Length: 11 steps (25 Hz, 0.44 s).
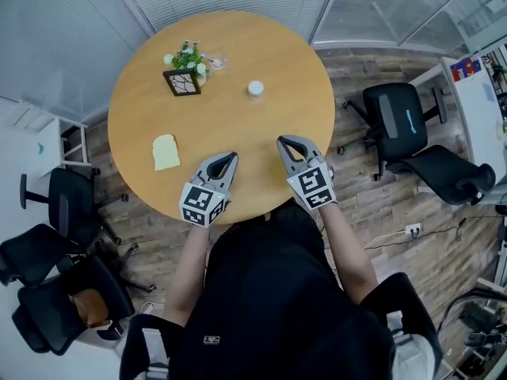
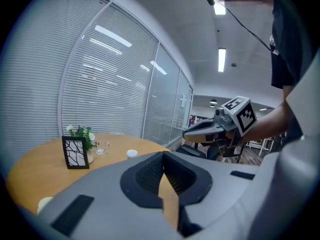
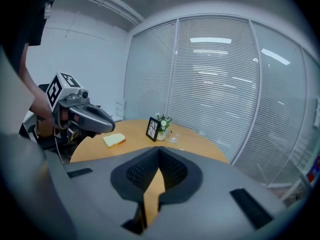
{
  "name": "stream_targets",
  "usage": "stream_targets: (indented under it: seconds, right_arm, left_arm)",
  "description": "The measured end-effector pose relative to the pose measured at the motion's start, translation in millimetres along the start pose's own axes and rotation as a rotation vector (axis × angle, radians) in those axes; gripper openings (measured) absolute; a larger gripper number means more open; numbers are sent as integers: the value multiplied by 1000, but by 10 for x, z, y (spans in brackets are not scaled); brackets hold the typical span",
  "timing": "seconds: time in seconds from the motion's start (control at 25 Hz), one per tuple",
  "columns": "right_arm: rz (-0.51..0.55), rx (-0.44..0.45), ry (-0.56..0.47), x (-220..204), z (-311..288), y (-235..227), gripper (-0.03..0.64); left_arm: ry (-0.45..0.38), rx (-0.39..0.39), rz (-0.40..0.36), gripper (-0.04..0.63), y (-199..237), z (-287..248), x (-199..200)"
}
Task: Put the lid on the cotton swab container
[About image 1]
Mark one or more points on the floral printed item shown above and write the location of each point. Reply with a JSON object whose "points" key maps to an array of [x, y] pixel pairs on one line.
{"points": [[503, 128]]}

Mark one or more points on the white paper notice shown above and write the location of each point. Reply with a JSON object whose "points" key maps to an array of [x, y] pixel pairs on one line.
{"points": [[497, 3]]}

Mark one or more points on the black picture frame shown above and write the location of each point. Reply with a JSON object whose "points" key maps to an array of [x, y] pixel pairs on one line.
{"points": [[182, 82]]}

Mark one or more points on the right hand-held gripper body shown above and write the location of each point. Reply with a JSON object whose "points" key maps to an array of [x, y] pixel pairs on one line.
{"points": [[313, 186]]}

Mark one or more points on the blue paper sheet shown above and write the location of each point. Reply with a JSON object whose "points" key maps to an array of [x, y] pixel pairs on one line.
{"points": [[488, 92]]}

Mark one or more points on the brown leather bag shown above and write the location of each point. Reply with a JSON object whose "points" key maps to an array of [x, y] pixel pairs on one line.
{"points": [[91, 307]]}

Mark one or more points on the small teal object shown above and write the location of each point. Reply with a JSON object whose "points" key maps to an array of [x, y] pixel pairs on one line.
{"points": [[40, 148]]}

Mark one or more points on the small white cup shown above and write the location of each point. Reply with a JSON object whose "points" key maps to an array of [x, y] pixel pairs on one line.
{"points": [[256, 96]]}

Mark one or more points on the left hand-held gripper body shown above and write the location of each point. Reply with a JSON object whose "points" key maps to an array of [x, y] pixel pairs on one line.
{"points": [[204, 204]]}

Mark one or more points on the white desk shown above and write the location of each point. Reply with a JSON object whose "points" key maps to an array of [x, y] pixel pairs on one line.
{"points": [[59, 362], [475, 113], [20, 153]]}

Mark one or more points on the clear glass cup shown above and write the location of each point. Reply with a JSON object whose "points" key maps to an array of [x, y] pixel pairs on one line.
{"points": [[218, 62]]}

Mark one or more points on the person's left forearm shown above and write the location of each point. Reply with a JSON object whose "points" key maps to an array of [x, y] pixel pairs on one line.
{"points": [[186, 275]]}

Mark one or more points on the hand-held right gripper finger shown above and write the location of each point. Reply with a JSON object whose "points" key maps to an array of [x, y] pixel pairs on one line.
{"points": [[305, 144], [288, 160]]}

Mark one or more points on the person's right forearm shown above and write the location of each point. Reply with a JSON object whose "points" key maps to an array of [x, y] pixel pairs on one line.
{"points": [[348, 259]]}

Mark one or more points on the vase of artificial daisies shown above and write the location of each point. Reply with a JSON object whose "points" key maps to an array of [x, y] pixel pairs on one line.
{"points": [[186, 58]]}

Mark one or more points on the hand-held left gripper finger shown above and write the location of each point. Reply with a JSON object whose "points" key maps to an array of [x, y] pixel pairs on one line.
{"points": [[227, 178], [202, 167]]}

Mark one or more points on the black office chair teal strip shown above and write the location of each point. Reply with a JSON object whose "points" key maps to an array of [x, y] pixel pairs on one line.
{"points": [[396, 113]]}

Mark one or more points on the person's black clothing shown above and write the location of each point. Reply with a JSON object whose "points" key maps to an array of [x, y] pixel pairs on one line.
{"points": [[269, 311]]}

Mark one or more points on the white power strip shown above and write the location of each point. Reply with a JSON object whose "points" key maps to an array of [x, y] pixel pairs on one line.
{"points": [[412, 230]]}

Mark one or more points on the slice of bread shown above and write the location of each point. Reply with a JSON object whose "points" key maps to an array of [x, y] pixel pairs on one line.
{"points": [[166, 153]]}

